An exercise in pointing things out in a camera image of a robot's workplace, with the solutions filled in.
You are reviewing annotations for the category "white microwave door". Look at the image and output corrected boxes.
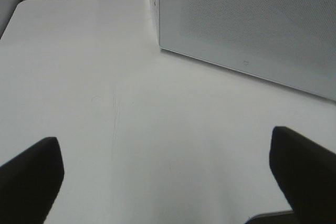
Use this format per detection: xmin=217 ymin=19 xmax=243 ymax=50
xmin=155 ymin=0 xmax=335 ymax=100

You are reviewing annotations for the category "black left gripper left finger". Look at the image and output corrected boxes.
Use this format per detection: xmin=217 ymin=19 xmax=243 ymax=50
xmin=1 ymin=137 xmax=65 ymax=223

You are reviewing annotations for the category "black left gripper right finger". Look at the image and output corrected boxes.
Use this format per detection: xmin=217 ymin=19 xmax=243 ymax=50
xmin=269 ymin=126 xmax=335 ymax=223

